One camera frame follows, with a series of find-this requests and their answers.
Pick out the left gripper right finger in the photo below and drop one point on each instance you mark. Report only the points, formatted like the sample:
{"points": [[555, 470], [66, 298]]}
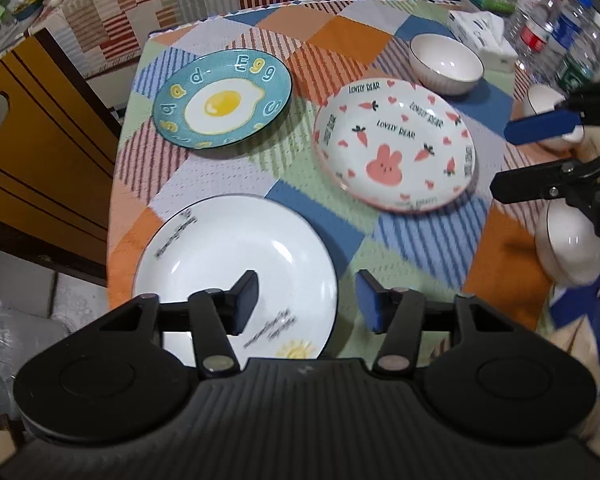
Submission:
{"points": [[396, 314]]}

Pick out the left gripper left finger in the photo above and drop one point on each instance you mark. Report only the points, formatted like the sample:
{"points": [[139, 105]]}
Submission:
{"points": [[216, 314]]}

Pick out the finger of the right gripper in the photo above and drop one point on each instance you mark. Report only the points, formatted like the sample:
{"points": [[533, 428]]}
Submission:
{"points": [[541, 126], [578, 183]]}

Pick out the plain white plate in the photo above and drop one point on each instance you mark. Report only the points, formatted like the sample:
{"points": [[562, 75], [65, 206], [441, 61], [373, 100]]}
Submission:
{"points": [[210, 244]]}

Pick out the pink bunny carrot plate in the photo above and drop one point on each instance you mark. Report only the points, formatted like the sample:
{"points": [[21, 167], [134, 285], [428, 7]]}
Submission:
{"points": [[394, 145]]}

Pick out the blue fried egg plate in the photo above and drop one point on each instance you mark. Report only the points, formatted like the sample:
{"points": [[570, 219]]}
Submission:
{"points": [[221, 98]]}

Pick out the green label water bottle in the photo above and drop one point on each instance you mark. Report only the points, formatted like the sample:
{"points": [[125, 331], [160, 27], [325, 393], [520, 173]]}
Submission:
{"points": [[582, 60]]}

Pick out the red label water bottle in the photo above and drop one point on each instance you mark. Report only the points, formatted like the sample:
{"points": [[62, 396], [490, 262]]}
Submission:
{"points": [[531, 25]]}

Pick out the white tissue pack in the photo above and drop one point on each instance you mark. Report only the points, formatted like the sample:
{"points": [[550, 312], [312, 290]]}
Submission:
{"points": [[483, 33]]}

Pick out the blue label water bottle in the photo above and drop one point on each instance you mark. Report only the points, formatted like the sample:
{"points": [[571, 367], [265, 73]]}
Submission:
{"points": [[571, 19]]}

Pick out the patchwork tablecloth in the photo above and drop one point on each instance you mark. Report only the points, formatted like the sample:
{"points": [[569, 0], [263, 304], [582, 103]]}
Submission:
{"points": [[475, 245]]}

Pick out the green dish rack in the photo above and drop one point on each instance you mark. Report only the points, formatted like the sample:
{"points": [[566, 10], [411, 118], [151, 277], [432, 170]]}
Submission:
{"points": [[498, 7]]}

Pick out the yellow wooden chair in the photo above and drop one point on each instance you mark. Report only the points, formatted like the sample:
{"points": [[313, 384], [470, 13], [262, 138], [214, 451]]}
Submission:
{"points": [[58, 144]]}

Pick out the patchwork counter cloth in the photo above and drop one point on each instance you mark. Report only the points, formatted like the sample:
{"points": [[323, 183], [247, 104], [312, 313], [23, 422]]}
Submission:
{"points": [[97, 35]]}

